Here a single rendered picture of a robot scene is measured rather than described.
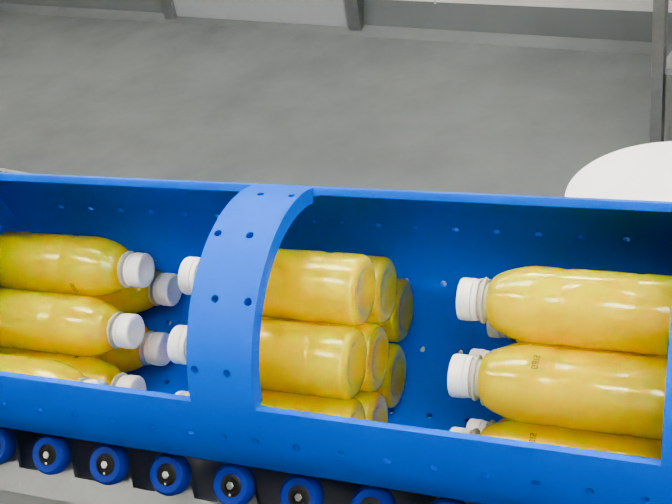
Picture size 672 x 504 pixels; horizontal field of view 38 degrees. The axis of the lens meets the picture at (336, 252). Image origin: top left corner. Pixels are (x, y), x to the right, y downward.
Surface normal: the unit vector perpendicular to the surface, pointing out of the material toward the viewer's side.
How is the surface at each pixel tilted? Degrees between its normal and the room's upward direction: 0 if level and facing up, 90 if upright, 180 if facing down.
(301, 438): 93
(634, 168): 0
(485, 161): 0
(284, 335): 18
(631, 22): 76
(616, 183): 0
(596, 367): 11
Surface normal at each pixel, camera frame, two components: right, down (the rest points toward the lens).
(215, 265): -0.30, -0.43
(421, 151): -0.15, -0.83
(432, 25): -0.52, 0.32
